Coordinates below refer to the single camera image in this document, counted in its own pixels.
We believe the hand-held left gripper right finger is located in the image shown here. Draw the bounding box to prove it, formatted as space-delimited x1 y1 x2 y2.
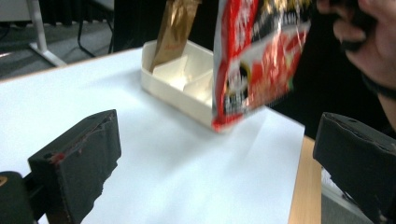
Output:
312 111 396 224

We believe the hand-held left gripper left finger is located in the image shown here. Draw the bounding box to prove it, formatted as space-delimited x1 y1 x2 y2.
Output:
27 108 122 224

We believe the red and black packet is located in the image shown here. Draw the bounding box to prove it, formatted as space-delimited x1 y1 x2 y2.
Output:
211 0 312 133

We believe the white divided container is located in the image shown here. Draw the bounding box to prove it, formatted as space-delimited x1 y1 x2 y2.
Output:
140 39 216 130

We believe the gold foil packet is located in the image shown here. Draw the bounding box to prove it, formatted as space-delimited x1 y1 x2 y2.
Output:
148 0 202 73

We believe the black metal stand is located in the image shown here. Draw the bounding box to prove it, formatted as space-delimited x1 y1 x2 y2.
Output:
76 6 115 59

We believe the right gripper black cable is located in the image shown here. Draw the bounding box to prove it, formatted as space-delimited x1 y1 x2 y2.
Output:
360 73 396 101

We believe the white desk frame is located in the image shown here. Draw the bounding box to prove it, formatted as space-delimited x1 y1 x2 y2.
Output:
0 0 68 68

